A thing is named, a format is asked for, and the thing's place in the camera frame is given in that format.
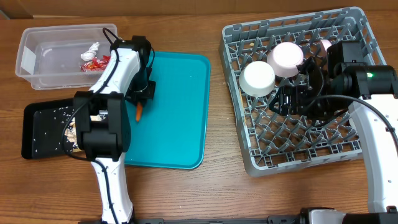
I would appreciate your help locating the clear plastic bin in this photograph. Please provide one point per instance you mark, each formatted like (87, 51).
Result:
(50, 57)

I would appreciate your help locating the black plastic tray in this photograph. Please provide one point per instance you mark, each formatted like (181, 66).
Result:
(27, 132)

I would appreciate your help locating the pink bowl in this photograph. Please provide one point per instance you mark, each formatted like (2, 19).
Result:
(284, 59)

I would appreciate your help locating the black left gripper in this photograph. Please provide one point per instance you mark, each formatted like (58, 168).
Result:
(142, 98)

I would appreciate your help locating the white bowl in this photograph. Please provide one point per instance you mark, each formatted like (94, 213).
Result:
(257, 79)

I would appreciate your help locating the red snack wrapper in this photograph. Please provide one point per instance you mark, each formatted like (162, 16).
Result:
(94, 64)

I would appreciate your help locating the orange carrot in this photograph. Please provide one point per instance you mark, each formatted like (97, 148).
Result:
(139, 110)

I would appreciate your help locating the black base bar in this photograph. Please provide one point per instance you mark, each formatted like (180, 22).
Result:
(278, 219)

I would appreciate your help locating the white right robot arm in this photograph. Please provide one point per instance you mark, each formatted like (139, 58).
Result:
(369, 94)

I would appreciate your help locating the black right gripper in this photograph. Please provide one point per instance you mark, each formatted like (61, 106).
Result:
(286, 98)

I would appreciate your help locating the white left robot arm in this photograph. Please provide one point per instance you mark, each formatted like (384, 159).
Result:
(102, 125)

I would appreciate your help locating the grey dishwasher rack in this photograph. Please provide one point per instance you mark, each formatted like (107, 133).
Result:
(271, 143)

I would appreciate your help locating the white plate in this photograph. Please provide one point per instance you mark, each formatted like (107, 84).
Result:
(324, 45)

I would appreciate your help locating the white tissue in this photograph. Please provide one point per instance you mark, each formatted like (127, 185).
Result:
(91, 52)

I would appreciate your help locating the teal serving tray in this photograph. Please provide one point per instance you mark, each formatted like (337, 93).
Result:
(172, 130)

